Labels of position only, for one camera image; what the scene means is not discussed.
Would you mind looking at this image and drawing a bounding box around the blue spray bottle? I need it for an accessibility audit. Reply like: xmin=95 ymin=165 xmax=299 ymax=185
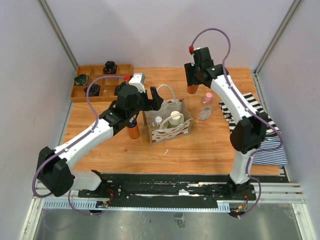
xmin=186 ymin=84 xmax=199 ymax=95

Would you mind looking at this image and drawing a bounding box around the watermelon print canvas bag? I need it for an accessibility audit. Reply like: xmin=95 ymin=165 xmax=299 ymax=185
xmin=142 ymin=84 xmax=193 ymax=146

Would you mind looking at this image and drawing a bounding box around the wooden compartment tray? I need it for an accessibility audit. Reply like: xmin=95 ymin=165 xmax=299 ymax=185
xmin=70 ymin=63 xmax=133 ymax=103

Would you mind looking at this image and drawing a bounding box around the pink cap bottle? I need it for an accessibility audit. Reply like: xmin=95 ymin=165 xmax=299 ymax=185
xmin=197 ymin=92 xmax=213 ymax=121

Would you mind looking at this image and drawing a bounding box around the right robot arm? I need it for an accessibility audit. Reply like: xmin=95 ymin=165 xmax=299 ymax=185
xmin=184 ymin=46 xmax=268 ymax=198

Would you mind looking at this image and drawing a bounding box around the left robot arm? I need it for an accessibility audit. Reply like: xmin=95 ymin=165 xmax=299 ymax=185
xmin=35 ymin=84 xmax=164 ymax=197

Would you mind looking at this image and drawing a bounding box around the dark rolled sock right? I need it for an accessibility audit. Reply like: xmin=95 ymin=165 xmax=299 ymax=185
xmin=114 ymin=81 xmax=127 ymax=96

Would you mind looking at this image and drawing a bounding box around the white cap clear bottle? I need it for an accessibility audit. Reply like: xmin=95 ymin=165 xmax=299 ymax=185
xmin=151 ymin=116 xmax=163 ymax=130

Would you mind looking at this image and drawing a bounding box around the large cream lid bottle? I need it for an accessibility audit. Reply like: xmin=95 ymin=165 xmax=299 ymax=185
xmin=168 ymin=110 xmax=184 ymax=128

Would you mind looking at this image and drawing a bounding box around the dark rolled sock centre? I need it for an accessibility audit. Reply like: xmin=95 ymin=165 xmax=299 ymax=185
xmin=83 ymin=83 xmax=101 ymax=97

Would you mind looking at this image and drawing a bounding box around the dark rolled sock orange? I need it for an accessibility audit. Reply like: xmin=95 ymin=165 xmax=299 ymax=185
xmin=103 ymin=61 xmax=117 ymax=75

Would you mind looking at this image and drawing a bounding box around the dark rolled sock green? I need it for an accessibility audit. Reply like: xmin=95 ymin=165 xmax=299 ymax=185
xmin=73 ymin=74 xmax=89 ymax=86

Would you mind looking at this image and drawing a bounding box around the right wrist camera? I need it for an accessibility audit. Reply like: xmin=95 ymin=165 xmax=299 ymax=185
xmin=191 ymin=47 xmax=201 ymax=65

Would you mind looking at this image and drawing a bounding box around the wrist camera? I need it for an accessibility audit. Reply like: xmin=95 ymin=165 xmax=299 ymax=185
xmin=128 ymin=72 xmax=146 ymax=93
xmin=191 ymin=47 xmax=201 ymax=65

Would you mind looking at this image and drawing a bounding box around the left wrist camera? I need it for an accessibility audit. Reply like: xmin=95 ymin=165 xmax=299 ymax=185
xmin=128 ymin=72 xmax=146 ymax=93

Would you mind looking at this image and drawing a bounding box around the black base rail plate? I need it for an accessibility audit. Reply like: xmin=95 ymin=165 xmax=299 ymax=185
xmin=78 ymin=173 xmax=256 ymax=209

